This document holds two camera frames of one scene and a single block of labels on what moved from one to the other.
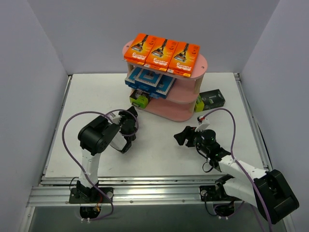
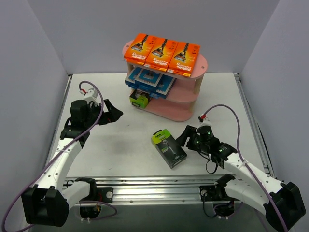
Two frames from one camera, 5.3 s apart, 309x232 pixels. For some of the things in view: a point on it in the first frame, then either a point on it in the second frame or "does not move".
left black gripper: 129,124 to 103,114
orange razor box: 159,55 does not move
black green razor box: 139,99 does not move
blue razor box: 164,87 does not move
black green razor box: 209,99 to 168,147
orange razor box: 138,50 does not move
